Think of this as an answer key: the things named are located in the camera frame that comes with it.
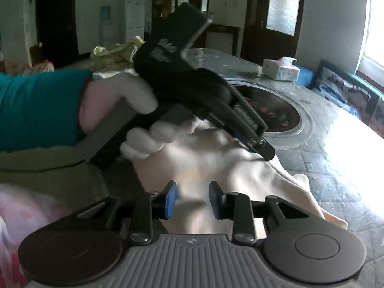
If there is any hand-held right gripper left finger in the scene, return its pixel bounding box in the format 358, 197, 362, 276
76, 180, 178, 245

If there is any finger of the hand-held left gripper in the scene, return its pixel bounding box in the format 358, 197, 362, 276
237, 133, 276, 161

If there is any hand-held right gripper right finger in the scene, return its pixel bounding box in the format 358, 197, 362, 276
209, 181, 309, 245

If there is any cream garment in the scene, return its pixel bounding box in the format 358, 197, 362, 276
132, 117, 348, 235

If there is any person's left forearm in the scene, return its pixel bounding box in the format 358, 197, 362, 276
0, 69, 94, 153

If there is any person's left hand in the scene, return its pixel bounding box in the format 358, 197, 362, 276
78, 72, 200, 160

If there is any round black induction cooker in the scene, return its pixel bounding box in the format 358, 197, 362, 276
222, 76, 313, 151

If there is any wooden chair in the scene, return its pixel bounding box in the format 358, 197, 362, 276
205, 24, 241, 56

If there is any floral patterned cloth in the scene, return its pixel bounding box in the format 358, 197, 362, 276
90, 35, 146, 66

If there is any white refrigerator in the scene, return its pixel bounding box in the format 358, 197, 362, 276
124, 0, 146, 42

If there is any grey quilted star table cover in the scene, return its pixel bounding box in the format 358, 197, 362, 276
54, 48, 384, 288

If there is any white tissue box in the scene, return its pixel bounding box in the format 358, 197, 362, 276
262, 56, 300, 81

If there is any water dispenser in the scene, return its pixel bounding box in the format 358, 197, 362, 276
100, 4, 114, 47

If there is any dark wooden door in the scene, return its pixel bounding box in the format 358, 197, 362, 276
241, 0, 306, 63

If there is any butterfly print cushion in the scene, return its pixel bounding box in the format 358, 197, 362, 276
312, 60, 379, 112

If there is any dark doorway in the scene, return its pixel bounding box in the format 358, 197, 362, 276
35, 0, 80, 66

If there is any person's pink patterned clothing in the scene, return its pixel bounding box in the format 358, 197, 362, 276
0, 183, 74, 288

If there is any window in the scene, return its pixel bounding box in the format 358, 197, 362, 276
356, 0, 384, 78

